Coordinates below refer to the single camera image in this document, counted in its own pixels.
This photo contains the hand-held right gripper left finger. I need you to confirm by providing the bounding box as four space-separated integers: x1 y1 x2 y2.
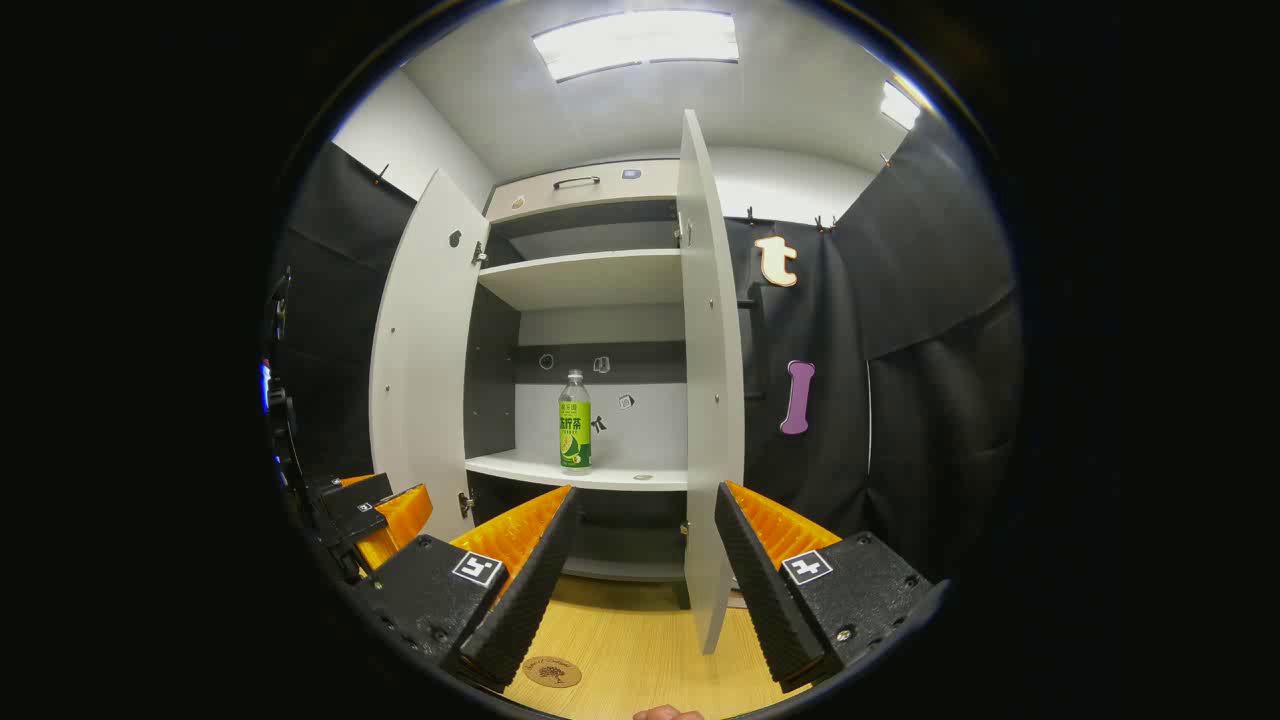
355 485 581 693

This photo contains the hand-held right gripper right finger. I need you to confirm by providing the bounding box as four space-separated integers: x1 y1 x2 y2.
712 480 949 693

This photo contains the round cork coaster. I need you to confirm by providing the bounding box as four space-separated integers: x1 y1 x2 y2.
522 656 583 689

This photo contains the grey cabinet door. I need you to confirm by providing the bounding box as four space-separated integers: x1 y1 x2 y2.
369 168 491 541
676 108 747 656

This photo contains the green label clear bottle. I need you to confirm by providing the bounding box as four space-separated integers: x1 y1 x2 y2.
558 369 593 471

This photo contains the grey cabinet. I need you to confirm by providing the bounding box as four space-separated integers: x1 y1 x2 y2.
463 158 693 609

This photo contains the black backdrop cloth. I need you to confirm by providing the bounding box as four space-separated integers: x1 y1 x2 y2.
270 110 1026 591

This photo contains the small ceiling light panel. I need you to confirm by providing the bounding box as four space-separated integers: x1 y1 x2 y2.
880 80 923 131

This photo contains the large ceiling light panel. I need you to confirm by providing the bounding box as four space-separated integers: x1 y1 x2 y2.
530 10 741 84

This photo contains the black door handle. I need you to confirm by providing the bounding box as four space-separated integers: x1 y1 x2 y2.
737 283 769 403

